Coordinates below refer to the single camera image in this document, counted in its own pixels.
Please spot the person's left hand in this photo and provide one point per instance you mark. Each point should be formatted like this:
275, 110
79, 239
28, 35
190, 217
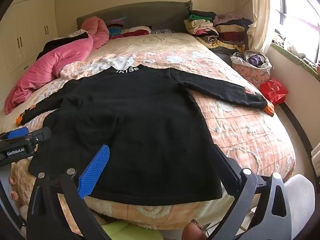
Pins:
13, 195

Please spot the black cloth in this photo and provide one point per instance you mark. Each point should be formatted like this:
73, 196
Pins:
60, 42

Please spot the cream wardrobe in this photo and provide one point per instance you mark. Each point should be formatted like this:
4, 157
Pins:
30, 25

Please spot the orange floral bed blanket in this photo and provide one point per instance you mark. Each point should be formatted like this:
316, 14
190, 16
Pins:
237, 135

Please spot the pile of folded clothes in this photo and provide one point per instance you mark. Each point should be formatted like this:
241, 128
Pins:
212, 30

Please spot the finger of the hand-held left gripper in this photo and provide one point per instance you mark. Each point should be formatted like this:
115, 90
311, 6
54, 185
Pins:
41, 133
17, 132

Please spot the striped pillow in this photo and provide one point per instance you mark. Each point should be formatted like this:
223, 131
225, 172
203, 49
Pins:
116, 27

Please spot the window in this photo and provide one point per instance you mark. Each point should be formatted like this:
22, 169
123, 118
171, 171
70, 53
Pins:
300, 10

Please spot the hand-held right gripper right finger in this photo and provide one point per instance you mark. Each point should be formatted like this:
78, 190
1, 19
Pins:
225, 166

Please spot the person's right hand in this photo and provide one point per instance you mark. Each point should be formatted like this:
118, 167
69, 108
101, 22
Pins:
191, 231

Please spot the dark red cloth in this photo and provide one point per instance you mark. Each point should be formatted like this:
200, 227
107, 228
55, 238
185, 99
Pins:
135, 33

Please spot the green windowsill cushion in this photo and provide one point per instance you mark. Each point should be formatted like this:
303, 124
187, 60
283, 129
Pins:
287, 55

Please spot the grey patterned cloth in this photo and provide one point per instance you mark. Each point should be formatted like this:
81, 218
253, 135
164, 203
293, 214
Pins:
162, 31

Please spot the red plastic bag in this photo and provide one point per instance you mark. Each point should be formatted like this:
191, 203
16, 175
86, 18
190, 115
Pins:
272, 90

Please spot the light green cloth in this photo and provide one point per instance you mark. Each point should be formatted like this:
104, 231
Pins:
125, 231

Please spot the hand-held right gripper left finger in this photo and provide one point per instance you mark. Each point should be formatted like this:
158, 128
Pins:
95, 170

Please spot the white stool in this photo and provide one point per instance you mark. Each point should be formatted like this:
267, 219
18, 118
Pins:
302, 200

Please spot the cream curtain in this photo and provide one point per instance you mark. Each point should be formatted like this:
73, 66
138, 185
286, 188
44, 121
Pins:
260, 17

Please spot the grey bed headboard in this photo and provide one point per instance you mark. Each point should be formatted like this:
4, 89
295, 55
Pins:
150, 15

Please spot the pink quilt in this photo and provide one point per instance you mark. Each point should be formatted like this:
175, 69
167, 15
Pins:
50, 67

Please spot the floral laundry basket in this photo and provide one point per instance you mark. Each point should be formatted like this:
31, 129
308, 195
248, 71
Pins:
250, 76

